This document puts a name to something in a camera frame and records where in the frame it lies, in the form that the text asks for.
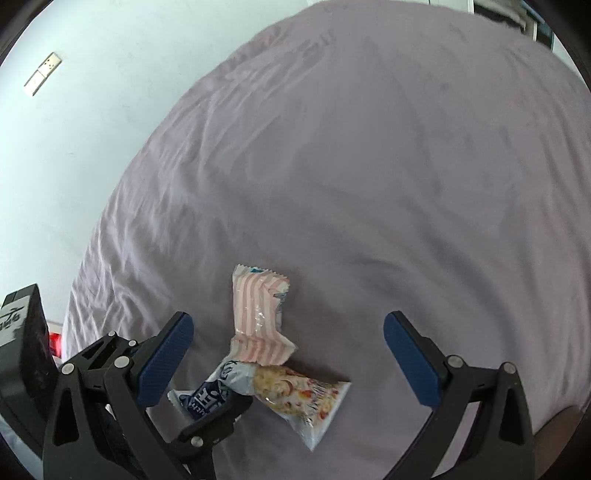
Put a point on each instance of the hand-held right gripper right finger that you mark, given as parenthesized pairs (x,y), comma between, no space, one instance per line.
(411,364)

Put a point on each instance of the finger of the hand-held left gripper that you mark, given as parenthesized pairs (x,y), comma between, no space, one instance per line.
(217,420)

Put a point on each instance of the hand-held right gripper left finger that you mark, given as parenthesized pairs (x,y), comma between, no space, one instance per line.
(166,357)

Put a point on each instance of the blue white cereal print packet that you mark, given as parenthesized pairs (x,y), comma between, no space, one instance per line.
(295,394)

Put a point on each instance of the pink striped snack packet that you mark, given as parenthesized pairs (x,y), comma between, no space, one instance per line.
(258,314)

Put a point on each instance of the small red object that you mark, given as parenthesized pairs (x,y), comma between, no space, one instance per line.
(55,344)

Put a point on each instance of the purple bed sheet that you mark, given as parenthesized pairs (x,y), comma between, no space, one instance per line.
(346,161)

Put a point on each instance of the white open wardrobe shelf unit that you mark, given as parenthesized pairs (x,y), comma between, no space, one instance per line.
(508,11)

